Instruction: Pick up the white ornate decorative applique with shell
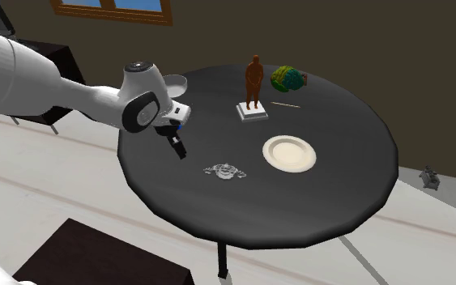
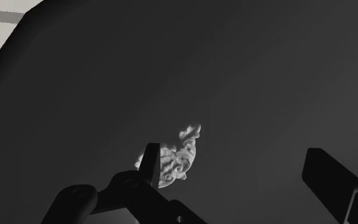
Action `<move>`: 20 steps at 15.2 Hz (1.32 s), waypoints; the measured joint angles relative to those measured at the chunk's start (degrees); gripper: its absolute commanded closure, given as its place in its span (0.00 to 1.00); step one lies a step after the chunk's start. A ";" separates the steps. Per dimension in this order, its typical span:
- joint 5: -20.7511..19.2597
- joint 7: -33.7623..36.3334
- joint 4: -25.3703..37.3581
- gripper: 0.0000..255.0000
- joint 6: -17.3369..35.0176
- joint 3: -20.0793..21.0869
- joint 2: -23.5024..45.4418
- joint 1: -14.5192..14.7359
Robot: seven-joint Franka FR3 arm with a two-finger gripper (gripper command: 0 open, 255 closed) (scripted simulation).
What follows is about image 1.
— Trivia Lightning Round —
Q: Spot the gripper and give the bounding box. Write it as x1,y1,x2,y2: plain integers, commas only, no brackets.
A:
154,124,188,160

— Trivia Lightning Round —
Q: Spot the silver ornate brooch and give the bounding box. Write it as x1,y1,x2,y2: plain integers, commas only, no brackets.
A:
202,162,248,181

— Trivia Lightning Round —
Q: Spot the grey shallow bowl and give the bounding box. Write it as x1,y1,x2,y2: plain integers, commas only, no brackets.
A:
162,74,188,98

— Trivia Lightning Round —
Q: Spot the round black table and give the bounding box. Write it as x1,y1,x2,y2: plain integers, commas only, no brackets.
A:
117,64,399,279

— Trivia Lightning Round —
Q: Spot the brown human figure statue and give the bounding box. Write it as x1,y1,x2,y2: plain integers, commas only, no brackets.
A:
236,54,269,122

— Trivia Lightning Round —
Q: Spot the cream round plate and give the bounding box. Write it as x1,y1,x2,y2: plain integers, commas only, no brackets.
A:
262,135,317,173

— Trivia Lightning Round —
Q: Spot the green and blue brain model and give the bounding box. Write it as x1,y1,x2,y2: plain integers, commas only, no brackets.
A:
270,65,308,93

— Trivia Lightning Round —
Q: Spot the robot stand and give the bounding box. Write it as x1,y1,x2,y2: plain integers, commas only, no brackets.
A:
12,217,195,285

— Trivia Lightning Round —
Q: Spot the wooden framed window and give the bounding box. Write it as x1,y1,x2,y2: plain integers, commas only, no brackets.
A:
49,0,173,27

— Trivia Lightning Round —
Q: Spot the small grey figurine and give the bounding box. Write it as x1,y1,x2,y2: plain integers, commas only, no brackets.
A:
419,165,441,191

